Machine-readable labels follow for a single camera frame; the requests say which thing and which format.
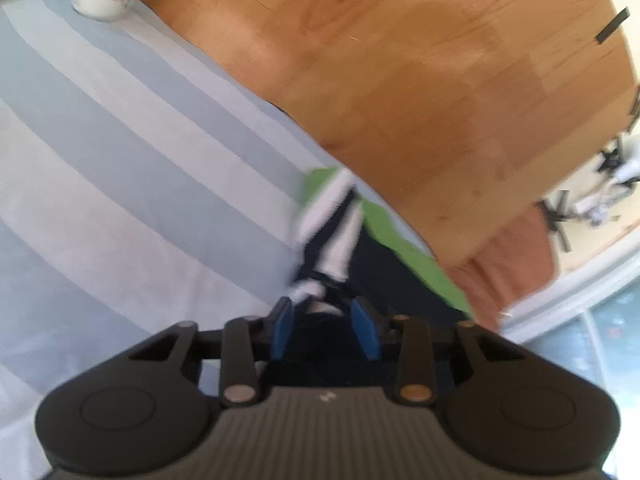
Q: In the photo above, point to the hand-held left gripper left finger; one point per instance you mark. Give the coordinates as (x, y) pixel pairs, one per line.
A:
(282, 327)

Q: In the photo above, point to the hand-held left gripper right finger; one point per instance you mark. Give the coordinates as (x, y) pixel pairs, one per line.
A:
(365, 332)

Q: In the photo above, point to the navy striped knit sweater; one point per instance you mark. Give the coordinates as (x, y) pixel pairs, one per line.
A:
(340, 240)

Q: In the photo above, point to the brown padded mat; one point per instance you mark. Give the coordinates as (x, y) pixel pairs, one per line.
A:
(510, 265)

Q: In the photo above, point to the white framed glass door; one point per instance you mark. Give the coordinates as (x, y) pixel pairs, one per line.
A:
(590, 320)

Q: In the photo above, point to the light striped bed sheet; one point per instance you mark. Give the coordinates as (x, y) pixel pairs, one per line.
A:
(110, 160)

